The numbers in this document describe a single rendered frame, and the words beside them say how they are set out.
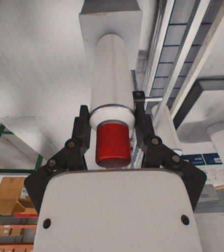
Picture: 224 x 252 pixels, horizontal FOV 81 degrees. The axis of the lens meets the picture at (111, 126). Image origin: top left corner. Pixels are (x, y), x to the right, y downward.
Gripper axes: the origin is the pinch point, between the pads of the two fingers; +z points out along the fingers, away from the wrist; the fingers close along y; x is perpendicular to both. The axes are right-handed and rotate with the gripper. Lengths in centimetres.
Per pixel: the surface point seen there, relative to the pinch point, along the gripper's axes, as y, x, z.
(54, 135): -30, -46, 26
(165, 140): 13.6, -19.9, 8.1
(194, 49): 18.1, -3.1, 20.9
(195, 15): 11.1, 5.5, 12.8
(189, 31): 11.2, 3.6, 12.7
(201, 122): 34, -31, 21
